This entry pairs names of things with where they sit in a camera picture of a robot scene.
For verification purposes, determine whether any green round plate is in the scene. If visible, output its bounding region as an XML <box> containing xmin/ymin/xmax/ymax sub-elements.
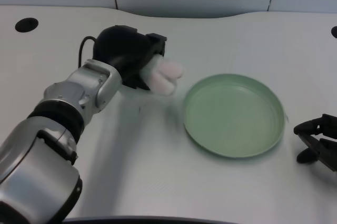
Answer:
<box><xmin>182</xmin><ymin>73</ymin><xmax>288</xmax><ymax>158</ymax></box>

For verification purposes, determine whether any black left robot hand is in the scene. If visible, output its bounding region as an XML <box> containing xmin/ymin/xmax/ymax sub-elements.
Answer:
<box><xmin>92</xmin><ymin>25</ymin><xmax>168</xmax><ymax>92</ymax></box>

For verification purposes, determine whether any black thin cable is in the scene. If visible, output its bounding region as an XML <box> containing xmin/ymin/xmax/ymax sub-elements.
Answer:
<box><xmin>78</xmin><ymin>36</ymin><xmax>96</xmax><ymax>67</ymax></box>

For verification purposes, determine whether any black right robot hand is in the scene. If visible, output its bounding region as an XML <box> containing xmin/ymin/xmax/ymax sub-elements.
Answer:
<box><xmin>293</xmin><ymin>114</ymin><xmax>337</xmax><ymax>172</ymax></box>

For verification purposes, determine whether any white plush rabbit doll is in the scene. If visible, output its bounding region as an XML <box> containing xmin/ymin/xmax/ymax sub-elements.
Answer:
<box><xmin>139</xmin><ymin>54</ymin><xmax>185</xmax><ymax>95</ymax></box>

